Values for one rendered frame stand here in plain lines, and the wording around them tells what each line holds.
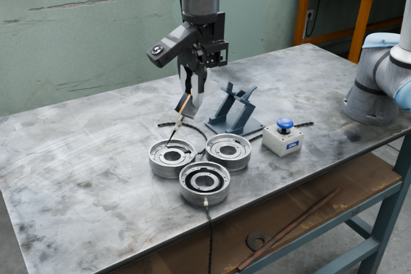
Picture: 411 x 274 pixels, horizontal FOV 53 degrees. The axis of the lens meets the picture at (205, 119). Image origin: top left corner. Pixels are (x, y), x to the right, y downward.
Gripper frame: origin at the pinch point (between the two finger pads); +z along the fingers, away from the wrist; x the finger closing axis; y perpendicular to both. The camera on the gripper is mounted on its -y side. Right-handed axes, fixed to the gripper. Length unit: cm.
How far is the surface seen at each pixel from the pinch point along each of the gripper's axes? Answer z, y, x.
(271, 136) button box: 9.6, 16.5, -10.3
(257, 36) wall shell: 60, 155, 149
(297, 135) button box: 8.9, 21.4, -14.0
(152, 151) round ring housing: 10.3, -10.0, 0.2
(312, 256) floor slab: 94, 63, 1
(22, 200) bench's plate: 13.1, -38.0, 3.0
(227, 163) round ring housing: 10.3, 1.7, -12.3
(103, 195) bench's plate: 13.2, -23.9, -4.2
